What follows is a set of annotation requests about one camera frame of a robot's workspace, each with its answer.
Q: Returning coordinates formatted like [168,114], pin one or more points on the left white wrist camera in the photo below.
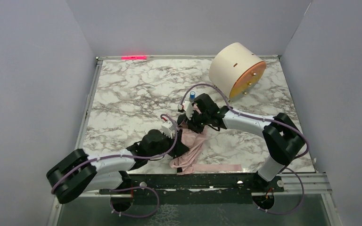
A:
[169,129]

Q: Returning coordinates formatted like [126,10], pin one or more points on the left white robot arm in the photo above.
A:
[79,172]

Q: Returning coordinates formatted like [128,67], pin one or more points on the pink folding umbrella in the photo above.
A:
[187,162]

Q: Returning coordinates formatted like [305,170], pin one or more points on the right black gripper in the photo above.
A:
[194,123]

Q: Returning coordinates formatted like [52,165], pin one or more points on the small blue cap bottle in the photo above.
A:
[192,96]

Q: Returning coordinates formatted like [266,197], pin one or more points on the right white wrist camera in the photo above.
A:
[186,107]

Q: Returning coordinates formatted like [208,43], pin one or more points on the aluminium table frame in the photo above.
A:
[128,98]

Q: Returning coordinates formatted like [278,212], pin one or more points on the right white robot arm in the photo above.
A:
[283,139]

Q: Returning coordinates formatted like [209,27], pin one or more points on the pink tape marker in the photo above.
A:
[133,57]

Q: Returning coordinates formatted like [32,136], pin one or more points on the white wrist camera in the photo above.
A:
[186,107]
[169,129]

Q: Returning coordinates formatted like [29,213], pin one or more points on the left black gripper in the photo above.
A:
[181,145]

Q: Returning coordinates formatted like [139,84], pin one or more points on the beige cylindrical umbrella stand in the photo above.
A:
[235,69]

